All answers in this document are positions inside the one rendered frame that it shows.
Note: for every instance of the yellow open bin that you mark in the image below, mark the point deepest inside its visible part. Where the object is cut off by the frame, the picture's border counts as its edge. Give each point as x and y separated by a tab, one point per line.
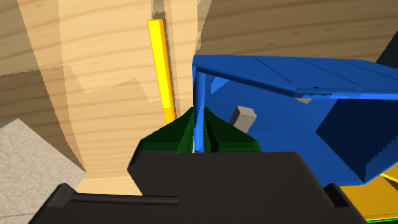
379	198

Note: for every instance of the yellow bar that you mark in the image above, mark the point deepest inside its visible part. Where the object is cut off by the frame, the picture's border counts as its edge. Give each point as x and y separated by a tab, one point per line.
157	37

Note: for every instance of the grey metal shelf rack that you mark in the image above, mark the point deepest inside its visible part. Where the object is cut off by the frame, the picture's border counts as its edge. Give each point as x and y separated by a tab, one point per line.
389	56

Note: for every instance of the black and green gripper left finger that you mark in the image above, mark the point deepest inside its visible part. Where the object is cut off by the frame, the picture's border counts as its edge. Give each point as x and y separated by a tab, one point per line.
171	137

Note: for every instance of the blue bin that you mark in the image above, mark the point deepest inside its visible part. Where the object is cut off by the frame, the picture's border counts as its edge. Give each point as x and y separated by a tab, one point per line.
348	139

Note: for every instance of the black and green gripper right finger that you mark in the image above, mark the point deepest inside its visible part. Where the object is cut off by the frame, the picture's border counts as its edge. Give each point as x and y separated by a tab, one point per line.
224	137

